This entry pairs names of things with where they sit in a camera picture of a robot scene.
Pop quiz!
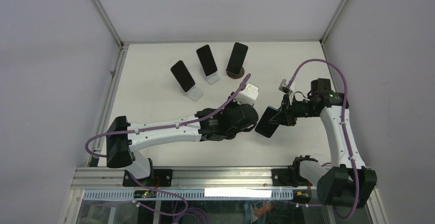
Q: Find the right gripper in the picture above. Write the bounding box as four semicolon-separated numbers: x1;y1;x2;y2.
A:
269;93;318;126

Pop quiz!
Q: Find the black phone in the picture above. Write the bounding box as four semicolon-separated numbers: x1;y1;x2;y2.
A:
196;45;218;76
170;60;195;92
254;106;280;138
226;42;248;74

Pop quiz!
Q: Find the white folding phone stand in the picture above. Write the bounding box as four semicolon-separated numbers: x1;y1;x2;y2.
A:
205;72;220;85

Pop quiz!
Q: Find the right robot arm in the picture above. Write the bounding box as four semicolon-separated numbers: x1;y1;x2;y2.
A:
266;78;377;208

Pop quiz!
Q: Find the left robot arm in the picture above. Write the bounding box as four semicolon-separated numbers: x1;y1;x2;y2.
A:
106;102;259;186

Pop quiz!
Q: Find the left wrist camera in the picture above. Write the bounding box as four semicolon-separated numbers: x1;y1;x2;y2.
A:
234;83;259;106

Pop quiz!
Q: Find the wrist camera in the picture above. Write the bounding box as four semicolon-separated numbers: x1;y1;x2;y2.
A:
279;79;296;101
234;83;259;106

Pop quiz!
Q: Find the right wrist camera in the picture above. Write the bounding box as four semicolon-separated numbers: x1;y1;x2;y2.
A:
279;79;296;101

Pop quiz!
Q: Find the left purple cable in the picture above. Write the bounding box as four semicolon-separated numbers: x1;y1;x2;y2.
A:
84;73;252;224

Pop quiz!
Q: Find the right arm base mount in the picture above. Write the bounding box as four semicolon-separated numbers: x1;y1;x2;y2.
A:
271;167;327;187

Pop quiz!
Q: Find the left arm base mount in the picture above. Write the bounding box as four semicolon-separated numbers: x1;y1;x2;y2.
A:
122;169;173;188

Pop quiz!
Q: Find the aluminium frame rail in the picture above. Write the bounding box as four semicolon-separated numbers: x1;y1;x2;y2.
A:
70;166;377;190

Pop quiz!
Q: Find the white slotted cable duct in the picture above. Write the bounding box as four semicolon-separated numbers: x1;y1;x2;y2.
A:
83;188;293;201

